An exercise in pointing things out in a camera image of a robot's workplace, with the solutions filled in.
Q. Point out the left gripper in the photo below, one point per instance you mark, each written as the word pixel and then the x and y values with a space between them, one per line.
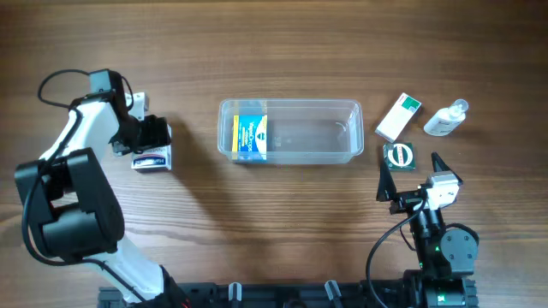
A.
pixel 153 132

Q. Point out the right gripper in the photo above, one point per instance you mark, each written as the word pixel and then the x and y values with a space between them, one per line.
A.
pixel 411 200

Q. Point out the white Hansaplast box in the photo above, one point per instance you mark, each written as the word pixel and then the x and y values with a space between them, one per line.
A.
pixel 154 159

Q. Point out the blue yellow VapoDrops box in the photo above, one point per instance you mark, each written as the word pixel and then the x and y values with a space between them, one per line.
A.
pixel 249 138

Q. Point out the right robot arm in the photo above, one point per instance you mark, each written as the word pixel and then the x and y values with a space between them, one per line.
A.
pixel 446 252

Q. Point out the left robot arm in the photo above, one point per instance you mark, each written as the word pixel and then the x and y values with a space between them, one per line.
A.
pixel 71 216

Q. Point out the clear plastic container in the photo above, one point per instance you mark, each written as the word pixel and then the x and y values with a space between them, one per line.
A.
pixel 299 130

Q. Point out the green round-logo box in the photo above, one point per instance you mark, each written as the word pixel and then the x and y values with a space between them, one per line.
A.
pixel 399 156

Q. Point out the white dropper bottle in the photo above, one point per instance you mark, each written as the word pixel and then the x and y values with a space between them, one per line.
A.
pixel 447 119

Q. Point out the white green medicine box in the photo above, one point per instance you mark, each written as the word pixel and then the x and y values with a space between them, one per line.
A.
pixel 398 117

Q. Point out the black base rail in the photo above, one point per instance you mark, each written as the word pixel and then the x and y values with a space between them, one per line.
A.
pixel 278 295

